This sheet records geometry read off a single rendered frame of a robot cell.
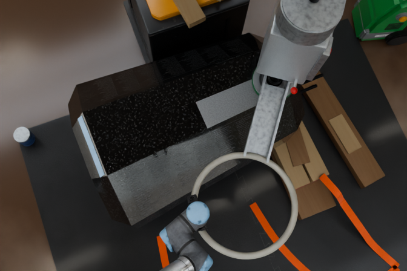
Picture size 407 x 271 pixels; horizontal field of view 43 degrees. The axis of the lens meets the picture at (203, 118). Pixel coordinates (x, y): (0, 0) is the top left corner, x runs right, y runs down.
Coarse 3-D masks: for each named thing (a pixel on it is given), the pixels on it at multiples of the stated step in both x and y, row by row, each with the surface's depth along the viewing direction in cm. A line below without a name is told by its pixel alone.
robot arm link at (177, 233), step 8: (168, 224) 201; (176, 224) 199; (184, 224) 198; (160, 232) 200; (168, 232) 198; (176, 232) 197; (184, 232) 198; (192, 232) 200; (168, 240) 196; (176, 240) 196; (184, 240) 196; (168, 248) 197; (176, 248) 196
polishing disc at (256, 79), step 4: (256, 72) 257; (256, 76) 256; (260, 76) 256; (256, 80) 256; (260, 80) 256; (284, 80) 256; (256, 84) 255; (260, 84) 255; (284, 84) 256; (292, 84) 256; (256, 88) 255; (284, 88) 255; (288, 88) 255; (288, 92) 255
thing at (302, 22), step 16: (288, 0) 174; (304, 0) 174; (320, 0) 175; (336, 0) 175; (288, 16) 173; (304, 16) 173; (320, 16) 173; (336, 16) 173; (288, 32) 178; (304, 32) 172; (320, 32) 172
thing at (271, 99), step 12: (264, 84) 237; (288, 84) 236; (264, 96) 241; (276, 96) 241; (264, 108) 241; (276, 108) 241; (252, 120) 239; (264, 120) 241; (276, 120) 240; (252, 132) 241; (264, 132) 241; (276, 132) 236; (252, 144) 241; (264, 144) 241; (264, 156) 241
